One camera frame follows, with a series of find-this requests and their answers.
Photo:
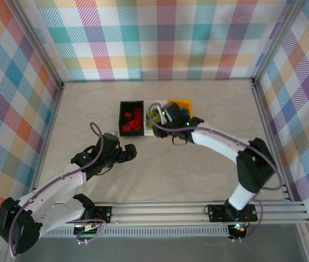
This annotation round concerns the green lego brick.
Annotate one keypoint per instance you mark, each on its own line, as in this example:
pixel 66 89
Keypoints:
pixel 157 120
pixel 150 125
pixel 148 117
pixel 154 111

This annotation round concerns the aluminium side rail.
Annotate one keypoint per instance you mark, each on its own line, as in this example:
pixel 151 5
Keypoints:
pixel 48 136
pixel 271 136

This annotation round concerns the red lego brick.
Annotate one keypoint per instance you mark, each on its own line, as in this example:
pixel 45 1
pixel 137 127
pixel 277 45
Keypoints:
pixel 127 128
pixel 127 115
pixel 139 126
pixel 138 112
pixel 133 124

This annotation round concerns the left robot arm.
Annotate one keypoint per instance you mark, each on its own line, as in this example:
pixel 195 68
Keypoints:
pixel 56 189

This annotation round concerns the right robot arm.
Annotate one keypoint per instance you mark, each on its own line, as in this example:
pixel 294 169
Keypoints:
pixel 217 142

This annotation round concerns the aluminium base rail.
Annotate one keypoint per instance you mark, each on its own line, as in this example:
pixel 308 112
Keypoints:
pixel 157 214

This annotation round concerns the aluminium frame leg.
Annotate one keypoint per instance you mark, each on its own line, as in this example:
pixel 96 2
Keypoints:
pixel 306 243

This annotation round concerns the orange plastic container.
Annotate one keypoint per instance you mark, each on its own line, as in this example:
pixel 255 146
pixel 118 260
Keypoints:
pixel 181 102

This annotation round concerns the black plastic container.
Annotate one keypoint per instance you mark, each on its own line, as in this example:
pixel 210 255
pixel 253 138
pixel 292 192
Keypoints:
pixel 132 133

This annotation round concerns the white plastic container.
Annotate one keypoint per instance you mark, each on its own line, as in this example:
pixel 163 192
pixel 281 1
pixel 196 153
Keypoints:
pixel 149 133

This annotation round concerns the aluminium corner post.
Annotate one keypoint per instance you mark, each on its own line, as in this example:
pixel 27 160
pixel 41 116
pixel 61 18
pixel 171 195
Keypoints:
pixel 41 52
pixel 277 41

